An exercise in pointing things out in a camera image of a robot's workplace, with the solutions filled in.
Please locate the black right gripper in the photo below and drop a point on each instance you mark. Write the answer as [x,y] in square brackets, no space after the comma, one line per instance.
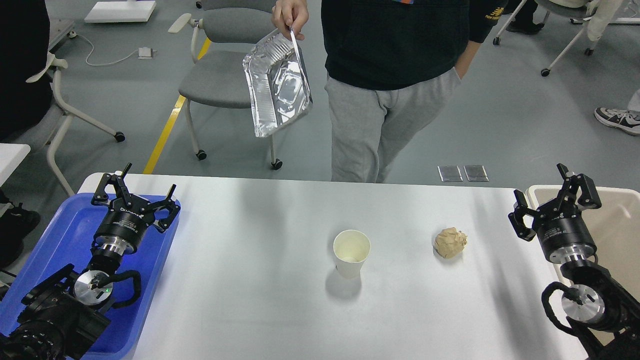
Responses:
[558,223]

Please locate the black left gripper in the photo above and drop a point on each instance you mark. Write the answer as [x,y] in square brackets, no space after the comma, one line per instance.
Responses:
[123,225]

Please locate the aluminium foil tray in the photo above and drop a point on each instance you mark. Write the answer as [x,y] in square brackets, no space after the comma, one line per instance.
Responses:
[279,88]

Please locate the white paper cup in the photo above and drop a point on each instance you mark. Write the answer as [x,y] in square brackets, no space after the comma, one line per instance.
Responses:
[351,249]

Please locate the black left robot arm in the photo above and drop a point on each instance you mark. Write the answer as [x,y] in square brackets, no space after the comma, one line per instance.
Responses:
[87,286]

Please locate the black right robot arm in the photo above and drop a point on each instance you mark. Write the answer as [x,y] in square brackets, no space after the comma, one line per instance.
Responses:
[595,308]

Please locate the person's hand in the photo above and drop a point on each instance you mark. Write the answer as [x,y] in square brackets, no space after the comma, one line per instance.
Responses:
[290,16]

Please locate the beige plastic bin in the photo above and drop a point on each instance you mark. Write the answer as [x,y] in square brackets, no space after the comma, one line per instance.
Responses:
[615,228]

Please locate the blue plastic tray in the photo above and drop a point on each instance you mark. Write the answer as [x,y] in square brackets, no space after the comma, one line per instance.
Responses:
[67,240]

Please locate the right metal floor plate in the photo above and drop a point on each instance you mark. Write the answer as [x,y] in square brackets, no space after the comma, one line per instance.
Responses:
[476,173]

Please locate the metal floor plate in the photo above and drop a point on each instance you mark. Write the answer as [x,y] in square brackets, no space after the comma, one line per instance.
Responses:
[476,173]
[450,173]

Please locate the crumpled brown paper ball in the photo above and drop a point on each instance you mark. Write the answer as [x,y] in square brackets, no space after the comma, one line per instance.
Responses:
[450,242]

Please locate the left metal floor plate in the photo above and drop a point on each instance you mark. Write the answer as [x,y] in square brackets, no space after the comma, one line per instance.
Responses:
[450,173]

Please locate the black white sneaker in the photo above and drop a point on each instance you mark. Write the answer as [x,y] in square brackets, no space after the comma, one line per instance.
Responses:
[621,119]

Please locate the white side table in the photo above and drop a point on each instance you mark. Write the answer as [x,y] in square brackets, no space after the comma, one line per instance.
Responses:
[11,155]

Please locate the grey office chair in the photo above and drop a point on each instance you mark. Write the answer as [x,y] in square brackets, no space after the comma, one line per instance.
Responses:
[217,79]

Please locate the white chair at left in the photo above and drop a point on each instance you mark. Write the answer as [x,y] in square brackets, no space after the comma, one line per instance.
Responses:
[68,114]

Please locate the white chair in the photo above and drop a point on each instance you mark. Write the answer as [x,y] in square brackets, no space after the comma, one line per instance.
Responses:
[68,114]
[565,24]

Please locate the white flat base board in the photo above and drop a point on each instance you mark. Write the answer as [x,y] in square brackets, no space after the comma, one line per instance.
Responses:
[121,11]

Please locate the white chair top right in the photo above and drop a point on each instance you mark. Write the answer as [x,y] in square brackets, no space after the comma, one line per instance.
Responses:
[565,24]

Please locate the person in black at left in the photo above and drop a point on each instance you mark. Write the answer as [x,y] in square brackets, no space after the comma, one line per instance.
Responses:
[25,34]

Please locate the person in grey trousers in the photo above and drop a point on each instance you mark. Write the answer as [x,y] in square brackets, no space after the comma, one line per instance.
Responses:
[392,66]

